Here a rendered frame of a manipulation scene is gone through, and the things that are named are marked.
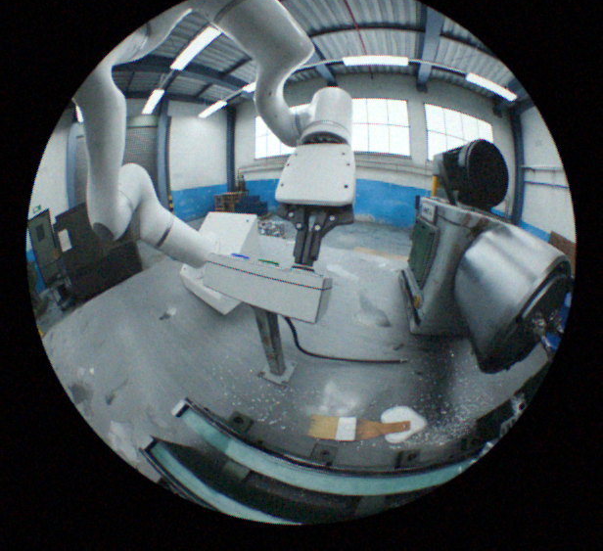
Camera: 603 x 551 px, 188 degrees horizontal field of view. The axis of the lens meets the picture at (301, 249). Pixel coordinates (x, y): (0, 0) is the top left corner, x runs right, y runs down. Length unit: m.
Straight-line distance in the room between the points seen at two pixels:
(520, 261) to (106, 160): 0.70
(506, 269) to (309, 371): 0.42
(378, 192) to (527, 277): 5.32
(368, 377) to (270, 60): 0.59
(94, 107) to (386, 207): 5.60
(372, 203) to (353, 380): 5.31
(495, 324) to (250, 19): 0.49
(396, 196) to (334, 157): 5.29
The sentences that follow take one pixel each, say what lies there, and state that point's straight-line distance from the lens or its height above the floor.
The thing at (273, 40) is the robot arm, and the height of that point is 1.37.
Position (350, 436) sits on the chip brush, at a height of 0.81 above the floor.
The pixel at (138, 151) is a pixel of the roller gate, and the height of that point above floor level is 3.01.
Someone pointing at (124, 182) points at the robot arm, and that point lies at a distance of 0.51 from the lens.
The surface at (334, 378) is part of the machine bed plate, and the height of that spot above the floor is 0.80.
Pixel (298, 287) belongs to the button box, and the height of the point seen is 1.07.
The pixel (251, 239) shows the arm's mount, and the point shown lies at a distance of 0.55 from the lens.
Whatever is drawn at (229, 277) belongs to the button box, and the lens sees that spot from 0.22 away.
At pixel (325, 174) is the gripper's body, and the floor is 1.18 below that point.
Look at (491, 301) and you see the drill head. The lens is 0.31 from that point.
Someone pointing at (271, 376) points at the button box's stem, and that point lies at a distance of 0.40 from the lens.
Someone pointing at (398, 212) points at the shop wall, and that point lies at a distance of 5.55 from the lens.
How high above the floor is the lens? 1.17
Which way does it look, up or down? 23 degrees down
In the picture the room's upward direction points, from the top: straight up
